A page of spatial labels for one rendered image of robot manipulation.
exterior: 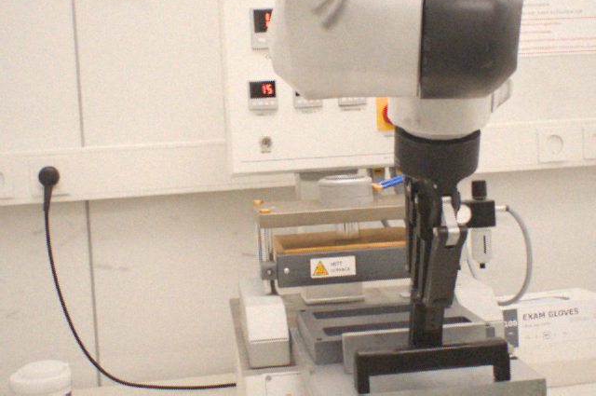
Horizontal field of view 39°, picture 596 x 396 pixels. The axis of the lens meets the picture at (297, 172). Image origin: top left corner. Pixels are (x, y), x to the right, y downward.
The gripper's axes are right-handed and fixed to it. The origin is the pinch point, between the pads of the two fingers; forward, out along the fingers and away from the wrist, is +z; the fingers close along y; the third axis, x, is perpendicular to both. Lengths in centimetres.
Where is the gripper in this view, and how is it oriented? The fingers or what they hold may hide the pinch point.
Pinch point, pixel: (426, 323)
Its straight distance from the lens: 85.0
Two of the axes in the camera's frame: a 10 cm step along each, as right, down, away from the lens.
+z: 0.1, 9.2, 4.0
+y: 1.3, 3.9, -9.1
